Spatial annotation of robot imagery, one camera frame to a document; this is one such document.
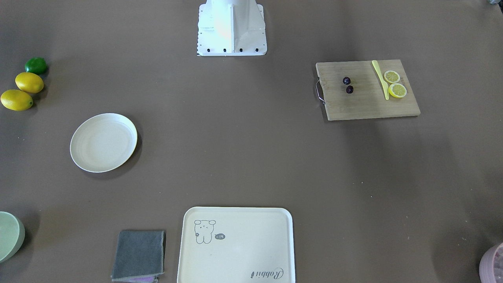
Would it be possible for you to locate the bamboo cutting board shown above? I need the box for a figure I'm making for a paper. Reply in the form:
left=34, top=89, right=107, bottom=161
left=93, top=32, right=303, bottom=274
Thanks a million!
left=316, top=59, right=420, bottom=121

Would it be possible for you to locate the green bowl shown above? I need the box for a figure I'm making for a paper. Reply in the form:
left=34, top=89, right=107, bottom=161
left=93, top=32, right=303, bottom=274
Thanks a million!
left=0, top=211, right=25, bottom=263

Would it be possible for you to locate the yellow plastic knife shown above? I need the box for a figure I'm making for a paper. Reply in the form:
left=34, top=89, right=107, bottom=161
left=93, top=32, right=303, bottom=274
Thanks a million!
left=371, top=60, right=389, bottom=100

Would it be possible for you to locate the lemon slice upper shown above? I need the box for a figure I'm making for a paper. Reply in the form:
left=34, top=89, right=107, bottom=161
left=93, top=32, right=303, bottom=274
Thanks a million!
left=383, top=70, right=401, bottom=84

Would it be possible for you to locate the grey folded cloth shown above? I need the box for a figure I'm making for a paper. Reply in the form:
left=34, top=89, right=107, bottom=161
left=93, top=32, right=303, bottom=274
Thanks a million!
left=111, top=230, right=165, bottom=283

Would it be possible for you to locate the cream rabbit tray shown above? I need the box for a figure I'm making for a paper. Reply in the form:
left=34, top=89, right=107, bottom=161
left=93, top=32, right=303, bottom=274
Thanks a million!
left=177, top=206, right=296, bottom=283

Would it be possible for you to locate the green lime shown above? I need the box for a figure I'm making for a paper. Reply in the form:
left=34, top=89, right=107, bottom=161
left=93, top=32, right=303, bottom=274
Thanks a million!
left=24, top=57, right=48, bottom=75

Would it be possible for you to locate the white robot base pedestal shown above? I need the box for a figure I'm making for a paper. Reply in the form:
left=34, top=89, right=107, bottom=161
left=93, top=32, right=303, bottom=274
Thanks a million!
left=196, top=0, right=267, bottom=56

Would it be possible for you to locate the cream round plate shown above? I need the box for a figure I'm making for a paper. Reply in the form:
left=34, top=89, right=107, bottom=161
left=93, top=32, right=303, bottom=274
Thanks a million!
left=70, top=113, right=138, bottom=173

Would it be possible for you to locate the pink ice bowl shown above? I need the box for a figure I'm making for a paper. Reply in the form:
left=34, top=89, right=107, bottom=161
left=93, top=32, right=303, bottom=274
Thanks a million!
left=479, top=243, right=503, bottom=283

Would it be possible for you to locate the lemon slice lower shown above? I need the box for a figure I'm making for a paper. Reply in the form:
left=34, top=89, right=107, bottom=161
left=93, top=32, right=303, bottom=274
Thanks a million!
left=388, top=83, right=408, bottom=98

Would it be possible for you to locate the yellow lemon outer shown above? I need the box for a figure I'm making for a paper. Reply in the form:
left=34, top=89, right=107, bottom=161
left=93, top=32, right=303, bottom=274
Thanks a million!
left=1, top=89, right=33, bottom=111

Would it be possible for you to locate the lemon slice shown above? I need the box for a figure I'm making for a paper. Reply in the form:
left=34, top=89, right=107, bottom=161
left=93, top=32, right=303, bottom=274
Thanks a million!
left=388, top=83, right=408, bottom=98
left=383, top=70, right=401, bottom=84

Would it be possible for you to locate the yellow lemon near lime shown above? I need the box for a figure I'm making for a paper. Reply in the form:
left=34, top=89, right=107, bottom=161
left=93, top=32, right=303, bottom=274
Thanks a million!
left=15, top=72, right=44, bottom=94

